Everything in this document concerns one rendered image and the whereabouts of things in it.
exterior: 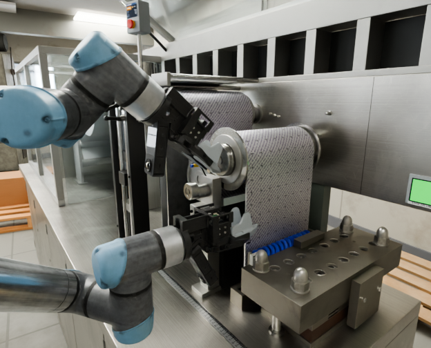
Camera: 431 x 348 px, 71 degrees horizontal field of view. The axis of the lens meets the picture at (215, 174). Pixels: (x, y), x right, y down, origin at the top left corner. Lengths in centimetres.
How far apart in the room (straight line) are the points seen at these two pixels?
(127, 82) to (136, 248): 28
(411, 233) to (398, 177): 243
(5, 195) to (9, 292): 382
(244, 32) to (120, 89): 72
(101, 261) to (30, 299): 11
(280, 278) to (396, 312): 33
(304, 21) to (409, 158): 48
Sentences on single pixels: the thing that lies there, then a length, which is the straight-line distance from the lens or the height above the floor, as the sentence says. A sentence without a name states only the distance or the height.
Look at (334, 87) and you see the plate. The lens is 91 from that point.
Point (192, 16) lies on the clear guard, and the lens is 138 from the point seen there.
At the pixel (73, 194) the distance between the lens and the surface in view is 160.
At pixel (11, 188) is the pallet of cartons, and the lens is 432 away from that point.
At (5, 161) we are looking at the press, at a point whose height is 22.
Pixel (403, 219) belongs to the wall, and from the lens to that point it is 326.
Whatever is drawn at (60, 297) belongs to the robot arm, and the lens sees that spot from 62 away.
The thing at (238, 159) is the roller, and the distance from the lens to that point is 67.
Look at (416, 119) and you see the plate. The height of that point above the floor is 134.
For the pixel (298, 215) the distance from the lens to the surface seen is 85.
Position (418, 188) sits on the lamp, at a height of 119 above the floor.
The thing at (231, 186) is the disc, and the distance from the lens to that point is 71.
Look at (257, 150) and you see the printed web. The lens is 69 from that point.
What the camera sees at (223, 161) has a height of 125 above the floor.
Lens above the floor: 139
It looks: 14 degrees down
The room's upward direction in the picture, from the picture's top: straight up
